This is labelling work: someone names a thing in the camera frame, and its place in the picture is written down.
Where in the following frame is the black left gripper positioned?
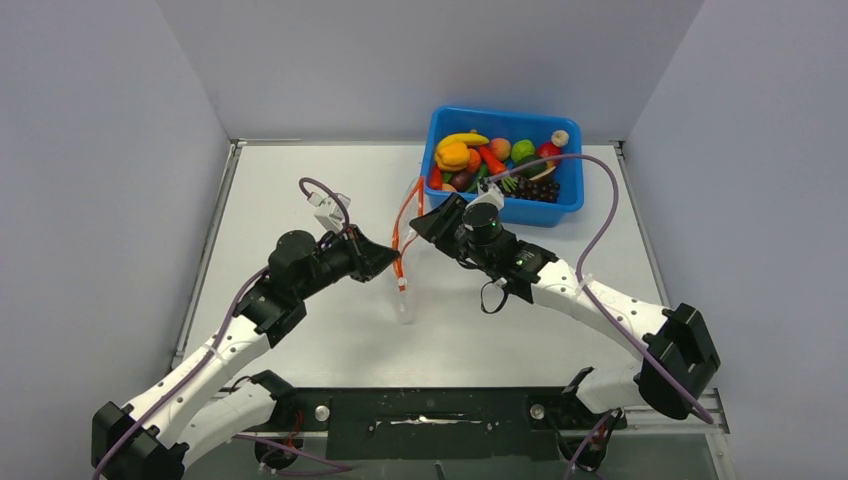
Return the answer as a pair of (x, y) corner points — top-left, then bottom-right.
(296, 223), (400, 300)

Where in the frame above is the clear zip top bag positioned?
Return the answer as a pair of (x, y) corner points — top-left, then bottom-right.
(391, 176), (426, 325)

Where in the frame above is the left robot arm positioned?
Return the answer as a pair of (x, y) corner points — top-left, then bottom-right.
(91, 225), (400, 479)

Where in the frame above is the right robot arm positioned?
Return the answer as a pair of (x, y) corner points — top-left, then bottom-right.
(410, 194), (721, 427)

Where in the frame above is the red toy chili pepper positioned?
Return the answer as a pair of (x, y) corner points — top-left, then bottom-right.
(427, 165), (443, 191)

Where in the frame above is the purple toy onion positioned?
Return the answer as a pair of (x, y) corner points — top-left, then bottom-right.
(449, 170), (475, 192)

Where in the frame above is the green toy chili pepper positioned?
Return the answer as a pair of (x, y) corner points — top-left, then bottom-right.
(464, 164), (489, 194)

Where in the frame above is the yellow toy bell pepper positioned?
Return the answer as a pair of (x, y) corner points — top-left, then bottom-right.
(434, 142), (471, 172)

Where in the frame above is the orange toy tangerine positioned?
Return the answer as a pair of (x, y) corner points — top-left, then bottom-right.
(465, 148), (482, 174)

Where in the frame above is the orange toy carrot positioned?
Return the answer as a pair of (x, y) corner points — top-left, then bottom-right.
(477, 146), (518, 194)

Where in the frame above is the yellow toy banana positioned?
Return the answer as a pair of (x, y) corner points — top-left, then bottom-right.
(436, 132), (490, 149)

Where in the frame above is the toy peach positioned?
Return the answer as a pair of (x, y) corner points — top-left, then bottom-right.
(488, 138), (512, 163)

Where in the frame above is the green toy lime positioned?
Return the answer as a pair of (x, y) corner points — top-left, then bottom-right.
(510, 139), (536, 165)

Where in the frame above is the dark toy grapes bunch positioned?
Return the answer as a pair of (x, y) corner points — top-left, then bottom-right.
(498, 176), (560, 203)

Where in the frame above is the toy avocado half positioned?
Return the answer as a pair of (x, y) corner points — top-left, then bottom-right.
(511, 156), (557, 183)

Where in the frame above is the blue plastic bin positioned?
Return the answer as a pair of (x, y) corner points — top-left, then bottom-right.
(419, 106), (584, 227)

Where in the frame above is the red toy apple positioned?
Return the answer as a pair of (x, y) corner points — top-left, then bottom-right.
(536, 142), (562, 158)

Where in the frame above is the white toy garlic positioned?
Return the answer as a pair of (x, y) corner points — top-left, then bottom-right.
(550, 130), (570, 148)

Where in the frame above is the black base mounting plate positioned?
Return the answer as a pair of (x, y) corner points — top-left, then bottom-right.
(211, 370), (631, 465)

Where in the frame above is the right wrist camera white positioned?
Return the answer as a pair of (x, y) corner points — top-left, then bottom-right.
(473, 183), (505, 211)

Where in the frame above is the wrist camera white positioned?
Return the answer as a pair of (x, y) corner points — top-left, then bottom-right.
(473, 183), (505, 211)
(308, 192), (350, 233)

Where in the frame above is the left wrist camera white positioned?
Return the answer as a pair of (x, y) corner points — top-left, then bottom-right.
(308, 192), (350, 233)

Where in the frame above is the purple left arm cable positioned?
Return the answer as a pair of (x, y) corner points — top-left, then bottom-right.
(92, 176), (352, 480)

